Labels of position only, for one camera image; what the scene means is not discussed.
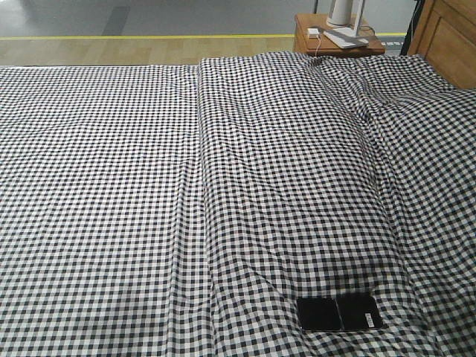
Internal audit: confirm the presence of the black foldable smartphone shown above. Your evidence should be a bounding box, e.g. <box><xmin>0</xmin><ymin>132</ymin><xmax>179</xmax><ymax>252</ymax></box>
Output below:
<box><xmin>297</xmin><ymin>292</ymin><xmax>387</xmax><ymax>332</ymax></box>

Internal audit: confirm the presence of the black white checkered bed sheet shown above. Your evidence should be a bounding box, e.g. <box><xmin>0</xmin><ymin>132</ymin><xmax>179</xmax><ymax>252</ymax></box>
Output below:
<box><xmin>1</xmin><ymin>52</ymin><xmax>475</xmax><ymax>356</ymax></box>

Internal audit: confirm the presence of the wooden nightstand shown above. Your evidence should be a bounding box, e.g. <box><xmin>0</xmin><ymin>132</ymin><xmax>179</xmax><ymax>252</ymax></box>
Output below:
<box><xmin>293</xmin><ymin>13</ymin><xmax>385</xmax><ymax>58</ymax></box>

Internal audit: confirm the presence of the white charger adapter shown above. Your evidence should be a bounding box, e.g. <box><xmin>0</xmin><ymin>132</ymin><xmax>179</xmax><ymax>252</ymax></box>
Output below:
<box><xmin>307</xmin><ymin>28</ymin><xmax>321</xmax><ymax>39</ymax></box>

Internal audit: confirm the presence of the wooden headboard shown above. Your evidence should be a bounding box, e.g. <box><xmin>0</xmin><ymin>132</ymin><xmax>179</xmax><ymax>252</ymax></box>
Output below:
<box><xmin>408</xmin><ymin>0</ymin><xmax>476</xmax><ymax>89</ymax></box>

